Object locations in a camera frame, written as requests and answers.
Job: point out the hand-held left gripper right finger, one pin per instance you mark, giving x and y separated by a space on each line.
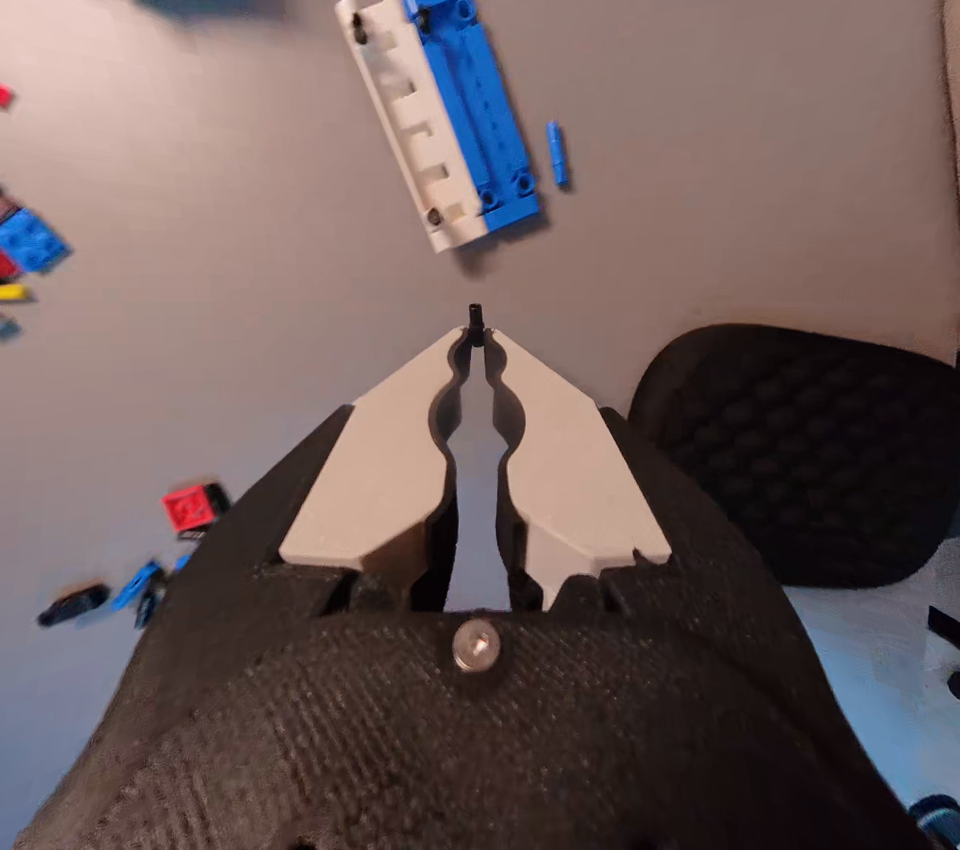
585 490

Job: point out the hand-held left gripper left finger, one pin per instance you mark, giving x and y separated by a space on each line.
360 490

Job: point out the heap of black blue pins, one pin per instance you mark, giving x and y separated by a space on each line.
139 584

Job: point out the blue lego pin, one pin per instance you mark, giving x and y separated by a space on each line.
557 153

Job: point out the white lego panel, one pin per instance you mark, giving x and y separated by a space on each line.
405 138

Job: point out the blue lego panel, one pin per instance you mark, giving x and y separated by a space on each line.
480 108

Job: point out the red square lego plate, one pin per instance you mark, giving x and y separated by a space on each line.
187 507

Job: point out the black lego liftarm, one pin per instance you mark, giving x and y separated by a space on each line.
75 604

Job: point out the pile of mixed lego pieces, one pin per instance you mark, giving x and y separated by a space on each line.
30 239

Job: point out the black textured pad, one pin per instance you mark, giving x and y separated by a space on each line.
810 453

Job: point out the person's beige hoodie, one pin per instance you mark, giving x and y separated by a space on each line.
954 40

